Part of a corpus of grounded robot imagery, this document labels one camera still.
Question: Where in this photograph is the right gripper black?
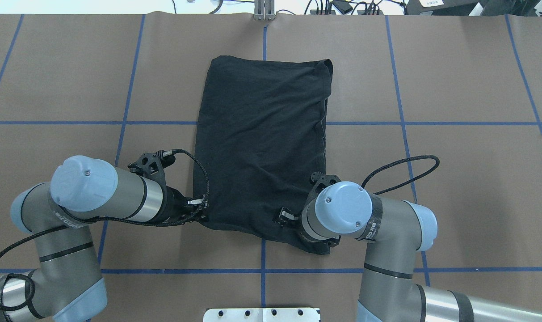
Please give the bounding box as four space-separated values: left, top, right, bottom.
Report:
273 208 341 247

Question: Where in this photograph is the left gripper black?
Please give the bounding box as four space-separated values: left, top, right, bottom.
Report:
162 186 208 225

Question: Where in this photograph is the black graphic t-shirt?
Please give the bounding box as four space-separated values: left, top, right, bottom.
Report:
193 55 334 255

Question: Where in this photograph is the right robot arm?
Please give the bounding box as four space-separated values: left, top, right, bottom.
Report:
273 179 542 322

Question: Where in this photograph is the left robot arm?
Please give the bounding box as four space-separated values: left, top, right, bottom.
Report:
0 149 210 322

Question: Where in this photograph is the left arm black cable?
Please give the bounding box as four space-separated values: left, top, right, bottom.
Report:
0 148 210 312

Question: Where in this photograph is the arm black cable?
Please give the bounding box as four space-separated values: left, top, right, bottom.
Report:
361 155 440 195
0 148 210 312

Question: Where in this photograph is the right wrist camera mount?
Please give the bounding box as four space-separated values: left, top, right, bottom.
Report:
308 172 341 199

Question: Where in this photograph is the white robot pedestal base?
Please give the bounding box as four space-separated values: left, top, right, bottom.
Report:
203 307 321 322

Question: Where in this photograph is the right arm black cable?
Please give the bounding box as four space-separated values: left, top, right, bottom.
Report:
361 155 440 195

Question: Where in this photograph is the aluminium frame post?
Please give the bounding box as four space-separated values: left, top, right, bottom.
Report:
254 0 276 21

